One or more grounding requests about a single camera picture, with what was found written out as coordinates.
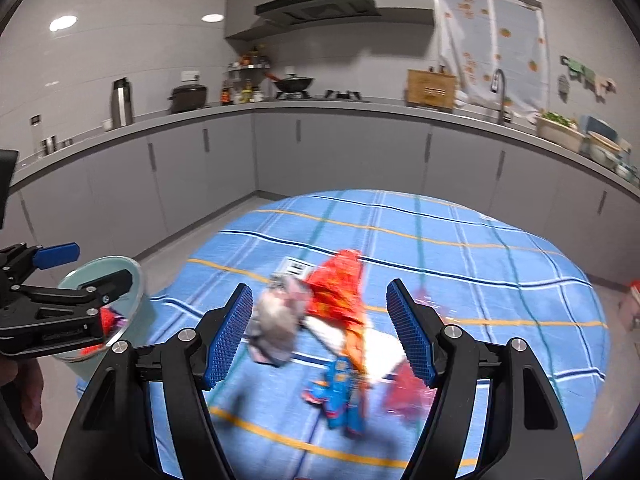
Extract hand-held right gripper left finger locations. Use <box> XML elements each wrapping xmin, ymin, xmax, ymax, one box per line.
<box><xmin>52</xmin><ymin>282</ymin><xmax>255</xmax><ymax>480</ymax></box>

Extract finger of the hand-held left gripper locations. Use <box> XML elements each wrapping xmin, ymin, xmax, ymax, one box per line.
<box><xmin>0</xmin><ymin>242</ymin><xmax>81</xmax><ymax>281</ymax></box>
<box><xmin>10</xmin><ymin>269</ymin><xmax>133</xmax><ymax>318</ymax></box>

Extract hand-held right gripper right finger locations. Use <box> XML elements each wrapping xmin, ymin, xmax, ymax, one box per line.
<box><xmin>386</xmin><ymin>279</ymin><xmax>583</xmax><ymax>480</ymax></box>

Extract grey plastic bag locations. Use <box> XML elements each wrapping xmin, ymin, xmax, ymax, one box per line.
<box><xmin>247</xmin><ymin>274</ymin><xmax>311</xmax><ymax>367</ymax></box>

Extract pink plastic bag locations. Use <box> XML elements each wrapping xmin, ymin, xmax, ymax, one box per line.
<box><xmin>382</xmin><ymin>285</ymin><xmax>446</xmax><ymax>423</ymax></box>

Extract mint green bin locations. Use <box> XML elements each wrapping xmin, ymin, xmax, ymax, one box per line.
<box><xmin>56</xmin><ymin>255</ymin><xmax>156</xmax><ymax>396</ymax></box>

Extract white sponge with black stripe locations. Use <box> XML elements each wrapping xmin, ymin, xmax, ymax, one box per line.
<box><xmin>300</xmin><ymin>316</ymin><xmax>407</xmax><ymax>378</ymax></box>

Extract red snack packet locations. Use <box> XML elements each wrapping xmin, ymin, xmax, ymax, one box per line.
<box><xmin>302</xmin><ymin>249</ymin><xmax>373</xmax><ymax>391</ymax></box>

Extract blue orange snack packet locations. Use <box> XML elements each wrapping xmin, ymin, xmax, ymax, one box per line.
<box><xmin>301</xmin><ymin>357</ymin><xmax>368</xmax><ymax>436</ymax></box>

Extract person's left hand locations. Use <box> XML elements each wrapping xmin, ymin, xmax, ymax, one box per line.
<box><xmin>0</xmin><ymin>357</ymin><xmax>45</xmax><ymax>431</ymax></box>

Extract steel thermos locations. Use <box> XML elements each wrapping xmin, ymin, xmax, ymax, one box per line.
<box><xmin>110</xmin><ymin>77</ymin><xmax>134</xmax><ymax>128</ymax></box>

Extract grey lower kitchen cabinets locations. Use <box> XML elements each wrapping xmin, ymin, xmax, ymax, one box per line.
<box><xmin>0</xmin><ymin>100</ymin><xmax>640</xmax><ymax>311</ymax></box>

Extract black rice cooker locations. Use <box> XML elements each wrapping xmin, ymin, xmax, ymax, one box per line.
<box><xmin>167</xmin><ymin>84</ymin><xmax>208</xmax><ymax>114</ymax></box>

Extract white bin with red rim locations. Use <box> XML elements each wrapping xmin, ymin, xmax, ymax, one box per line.
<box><xmin>617</xmin><ymin>280</ymin><xmax>640</xmax><ymax>331</ymax></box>

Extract wooden knife block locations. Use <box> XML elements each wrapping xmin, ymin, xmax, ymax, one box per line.
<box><xmin>405</xmin><ymin>68</ymin><xmax>458</xmax><ymax>111</ymax></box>

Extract row of condiment bottles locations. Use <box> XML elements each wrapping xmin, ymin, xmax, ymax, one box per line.
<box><xmin>220</xmin><ymin>77</ymin><xmax>266</xmax><ymax>107</ymax></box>

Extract black kitchen faucet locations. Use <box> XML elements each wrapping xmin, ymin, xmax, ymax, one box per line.
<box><xmin>492</xmin><ymin>68</ymin><xmax>512</xmax><ymax>126</ymax></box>

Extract cream basin with greens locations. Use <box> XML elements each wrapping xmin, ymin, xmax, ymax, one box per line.
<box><xmin>536</xmin><ymin>110</ymin><xmax>585</xmax><ymax>153</ymax></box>

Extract black gas stove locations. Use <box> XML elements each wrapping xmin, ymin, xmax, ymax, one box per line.
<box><xmin>272</xmin><ymin>89</ymin><xmax>371</xmax><ymax>103</ymax></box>

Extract black wok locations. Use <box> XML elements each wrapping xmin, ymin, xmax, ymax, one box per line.
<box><xmin>265</xmin><ymin>72</ymin><xmax>316</xmax><ymax>95</ymax></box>

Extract metal spice rack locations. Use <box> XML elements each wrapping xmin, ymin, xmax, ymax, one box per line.
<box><xmin>227</xmin><ymin>47</ymin><xmax>273</xmax><ymax>73</ymax></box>

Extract blue dish container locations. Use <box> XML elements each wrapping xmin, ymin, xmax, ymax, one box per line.
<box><xmin>580</xmin><ymin>116</ymin><xmax>621</xmax><ymax>143</ymax></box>

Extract printed window curtain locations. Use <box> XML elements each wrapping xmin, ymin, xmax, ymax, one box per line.
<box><xmin>432</xmin><ymin>0</ymin><xmax>548</xmax><ymax>116</ymax></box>

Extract beige hanging gloves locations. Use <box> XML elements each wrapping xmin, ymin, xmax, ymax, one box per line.
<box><xmin>592</xmin><ymin>77</ymin><xmax>617</xmax><ymax>103</ymax></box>

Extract green hanging cloth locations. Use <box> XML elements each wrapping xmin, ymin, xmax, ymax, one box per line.
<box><xmin>560</xmin><ymin>56</ymin><xmax>598</xmax><ymax>86</ymax></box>

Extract black range hood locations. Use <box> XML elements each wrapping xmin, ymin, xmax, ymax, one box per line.
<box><xmin>255</xmin><ymin>0</ymin><xmax>378</xmax><ymax>23</ymax></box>

